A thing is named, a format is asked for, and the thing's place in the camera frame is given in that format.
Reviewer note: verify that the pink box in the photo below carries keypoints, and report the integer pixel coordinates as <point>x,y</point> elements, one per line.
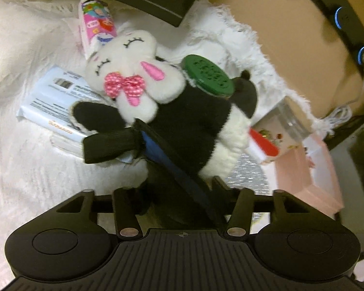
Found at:
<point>318,172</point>

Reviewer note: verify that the white fluffy blanket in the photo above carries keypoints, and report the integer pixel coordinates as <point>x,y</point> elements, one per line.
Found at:
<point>33,172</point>

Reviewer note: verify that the clear jar with silver lid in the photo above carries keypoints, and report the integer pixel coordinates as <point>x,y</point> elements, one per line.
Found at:
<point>291,121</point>

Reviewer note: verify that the white bunny plush pink bow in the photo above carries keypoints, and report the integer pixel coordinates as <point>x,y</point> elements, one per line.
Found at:
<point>133,66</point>

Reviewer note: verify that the white plastic packet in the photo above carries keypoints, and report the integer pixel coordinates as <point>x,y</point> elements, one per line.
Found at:
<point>66,145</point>

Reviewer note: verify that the silver bubble mailer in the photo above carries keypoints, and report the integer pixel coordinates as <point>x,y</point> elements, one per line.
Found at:
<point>248,178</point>

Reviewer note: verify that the black and white panda plush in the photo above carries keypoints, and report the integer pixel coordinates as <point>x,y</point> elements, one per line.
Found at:
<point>194,121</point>

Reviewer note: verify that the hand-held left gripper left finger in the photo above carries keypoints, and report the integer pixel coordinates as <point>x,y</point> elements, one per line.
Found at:
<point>126,210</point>

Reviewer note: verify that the pink printed tissue packet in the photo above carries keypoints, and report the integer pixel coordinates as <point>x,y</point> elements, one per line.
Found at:
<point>97,21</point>

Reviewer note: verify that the pale blue wipes packet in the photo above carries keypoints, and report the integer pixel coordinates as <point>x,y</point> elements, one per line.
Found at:
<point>48,97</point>

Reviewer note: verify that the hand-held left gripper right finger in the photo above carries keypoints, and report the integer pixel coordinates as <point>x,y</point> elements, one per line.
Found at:
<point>241,212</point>

